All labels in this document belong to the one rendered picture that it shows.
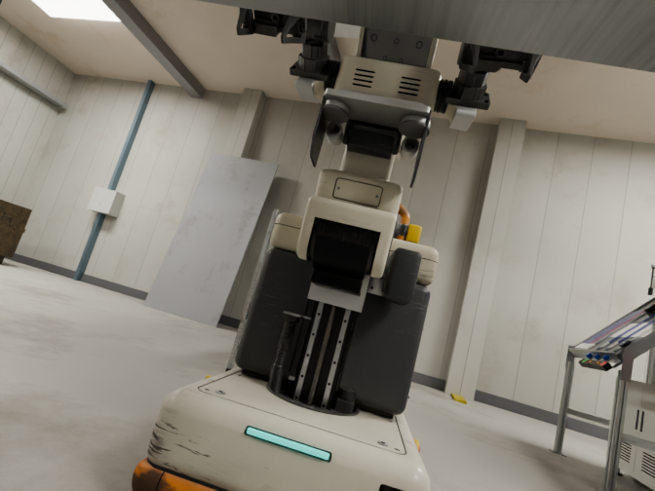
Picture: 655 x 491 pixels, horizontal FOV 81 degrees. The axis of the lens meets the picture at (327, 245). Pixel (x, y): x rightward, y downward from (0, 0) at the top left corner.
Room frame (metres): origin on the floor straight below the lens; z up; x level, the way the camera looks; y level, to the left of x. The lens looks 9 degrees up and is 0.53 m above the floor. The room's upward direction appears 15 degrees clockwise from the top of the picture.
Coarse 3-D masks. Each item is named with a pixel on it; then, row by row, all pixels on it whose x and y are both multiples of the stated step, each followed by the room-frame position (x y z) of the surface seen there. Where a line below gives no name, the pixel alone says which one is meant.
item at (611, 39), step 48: (0, 0) 0.33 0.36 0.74; (240, 0) 0.29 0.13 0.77; (288, 0) 0.28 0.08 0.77; (336, 0) 0.27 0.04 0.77; (384, 0) 0.25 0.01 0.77; (432, 0) 0.24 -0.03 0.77; (480, 0) 0.23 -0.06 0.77; (528, 0) 0.22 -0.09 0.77; (576, 0) 0.21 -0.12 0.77; (624, 0) 0.21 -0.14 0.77; (528, 48) 0.26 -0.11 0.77; (576, 48) 0.25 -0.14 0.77; (624, 48) 0.24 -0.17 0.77
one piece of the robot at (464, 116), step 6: (462, 108) 0.90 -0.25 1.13; (468, 108) 0.91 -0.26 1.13; (474, 108) 0.91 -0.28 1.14; (456, 114) 0.90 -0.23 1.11; (462, 114) 0.90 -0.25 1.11; (468, 114) 0.90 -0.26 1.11; (474, 114) 0.89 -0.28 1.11; (456, 120) 0.93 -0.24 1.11; (462, 120) 0.92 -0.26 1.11; (468, 120) 0.92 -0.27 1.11; (450, 126) 0.98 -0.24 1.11; (456, 126) 0.97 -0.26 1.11; (462, 126) 0.96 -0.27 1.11; (468, 126) 0.95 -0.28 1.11
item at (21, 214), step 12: (0, 204) 4.87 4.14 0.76; (12, 204) 5.02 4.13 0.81; (0, 216) 4.93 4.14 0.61; (12, 216) 5.09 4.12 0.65; (24, 216) 5.26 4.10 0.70; (0, 228) 5.00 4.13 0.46; (12, 228) 5.15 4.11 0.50; (0, 240) 5.06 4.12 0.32; (12, 240) 5.22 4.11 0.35; (0, 252) 5.13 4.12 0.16; (12, 252) 5.30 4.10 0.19
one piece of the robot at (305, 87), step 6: (300, 78) 0.97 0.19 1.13; (306, 78) 0.97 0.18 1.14; (300, 84) 0.96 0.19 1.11; (306, 84) 0.96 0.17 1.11; (312, 84) 0.96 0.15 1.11; (300, 90) 0.99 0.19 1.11; (306, 90) 0.98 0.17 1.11; (312, 90) 0.97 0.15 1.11; (300, 96) 1.04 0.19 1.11; (306, 96) 1.03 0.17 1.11; (312, 96) 1.02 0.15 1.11
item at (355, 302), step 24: (312, 240) 0.92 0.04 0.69; (336, 240) 0.89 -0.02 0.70; (360, 240) 0.90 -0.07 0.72; (336, 264) 0.92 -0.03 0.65; (360, 264) 0.90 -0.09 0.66; (408, 264) 1.00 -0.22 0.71; (312, 288) 1.10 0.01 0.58; (336, 288) 0.98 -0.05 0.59; (360, 288) 0.96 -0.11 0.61; (408, 288) 1.00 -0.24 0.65; (360, 312) 1.08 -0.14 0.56
